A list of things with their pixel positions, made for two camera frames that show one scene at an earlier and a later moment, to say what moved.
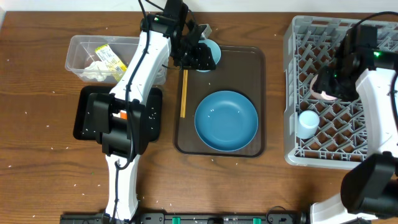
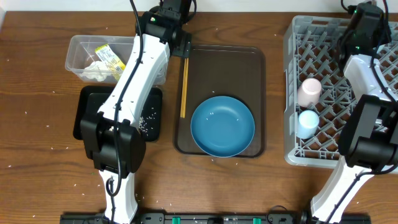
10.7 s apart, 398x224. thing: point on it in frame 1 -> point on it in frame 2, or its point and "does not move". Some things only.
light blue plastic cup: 308,122 does not move
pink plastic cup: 323,96 -> 309,92
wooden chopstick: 183,97 does not move
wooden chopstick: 184,98 does not move
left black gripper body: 200,55 -> 184,47
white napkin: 97,70 does not move
